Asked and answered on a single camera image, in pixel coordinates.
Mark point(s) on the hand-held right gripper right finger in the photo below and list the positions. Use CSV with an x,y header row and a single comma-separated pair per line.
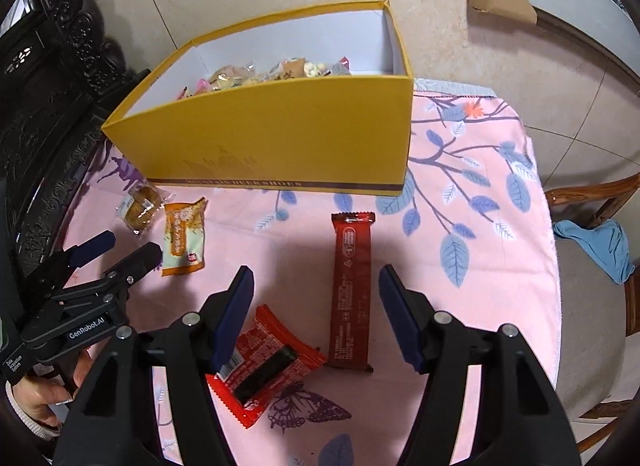
x,y
400,321

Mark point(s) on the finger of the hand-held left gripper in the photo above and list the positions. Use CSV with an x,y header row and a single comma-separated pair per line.
x,y
92,248
142,257

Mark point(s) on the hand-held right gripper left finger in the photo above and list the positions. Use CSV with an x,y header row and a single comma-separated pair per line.
x,y
235,316

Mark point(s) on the orange white pastry wrapper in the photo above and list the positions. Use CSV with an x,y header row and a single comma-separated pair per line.
x,y
184,241

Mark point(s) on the long red bar wrapper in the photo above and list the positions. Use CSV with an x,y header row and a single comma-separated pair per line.
x,y
351,286

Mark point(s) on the red square wrapper black stripe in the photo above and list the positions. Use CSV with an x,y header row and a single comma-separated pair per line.
x,y
270,371

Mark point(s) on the yellow cardboard box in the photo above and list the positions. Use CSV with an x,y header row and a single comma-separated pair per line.
x,y
280,135

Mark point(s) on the pile of mixed snack packets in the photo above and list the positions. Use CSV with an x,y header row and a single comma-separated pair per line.
x,y
240,76

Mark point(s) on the person's left hand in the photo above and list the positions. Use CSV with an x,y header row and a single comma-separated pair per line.
x,y
45,391

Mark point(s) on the clear wrapped round cookies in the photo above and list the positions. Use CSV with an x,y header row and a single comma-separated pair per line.
x,y
140,208

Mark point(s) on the dark carved wooden furniture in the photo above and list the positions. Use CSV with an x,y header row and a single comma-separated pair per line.
x,y
45,135

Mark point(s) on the pink printed tablecloth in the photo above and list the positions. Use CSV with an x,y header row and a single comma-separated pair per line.
x,y
475,206

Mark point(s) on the wooden chair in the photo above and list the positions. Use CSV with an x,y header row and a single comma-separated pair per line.
x,y
590,336

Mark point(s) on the blue cloth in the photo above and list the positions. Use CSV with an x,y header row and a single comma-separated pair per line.
x,y
600,246

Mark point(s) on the framed lotus painting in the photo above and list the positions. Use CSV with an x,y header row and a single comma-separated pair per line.
x,y
590,5

